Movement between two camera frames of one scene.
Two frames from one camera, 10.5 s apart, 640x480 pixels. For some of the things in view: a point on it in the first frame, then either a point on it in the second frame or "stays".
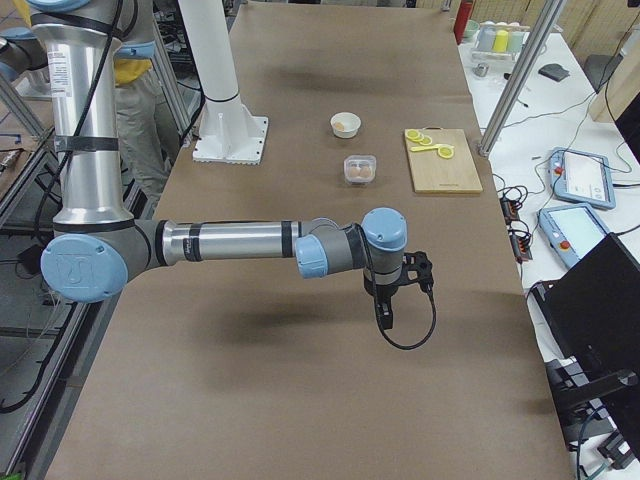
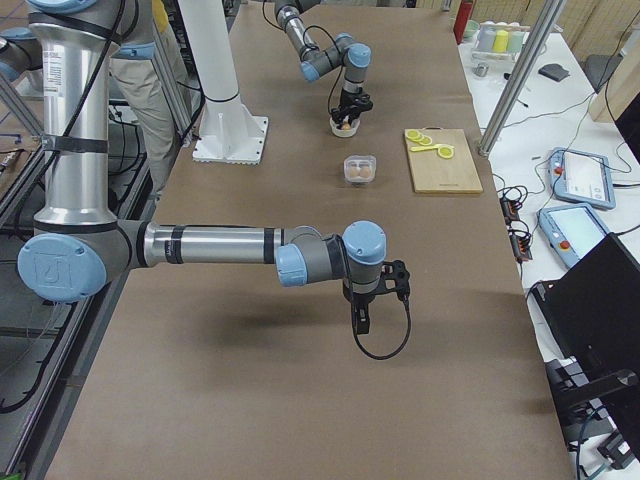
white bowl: [345, 124] stays
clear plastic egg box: [360, 168] stays
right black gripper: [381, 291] -> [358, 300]
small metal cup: [481, 70] stays
